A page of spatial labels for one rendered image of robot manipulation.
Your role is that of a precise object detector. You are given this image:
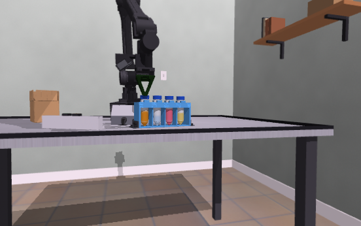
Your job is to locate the blue tube rack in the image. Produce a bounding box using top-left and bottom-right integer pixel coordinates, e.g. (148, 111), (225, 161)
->
(134, 100), (191, 128)

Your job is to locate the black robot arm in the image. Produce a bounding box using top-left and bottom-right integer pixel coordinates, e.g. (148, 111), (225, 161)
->
(115, 0), (160, 103)

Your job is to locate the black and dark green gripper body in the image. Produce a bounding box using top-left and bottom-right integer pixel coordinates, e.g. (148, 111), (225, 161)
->
(135, 54), (155, 77)

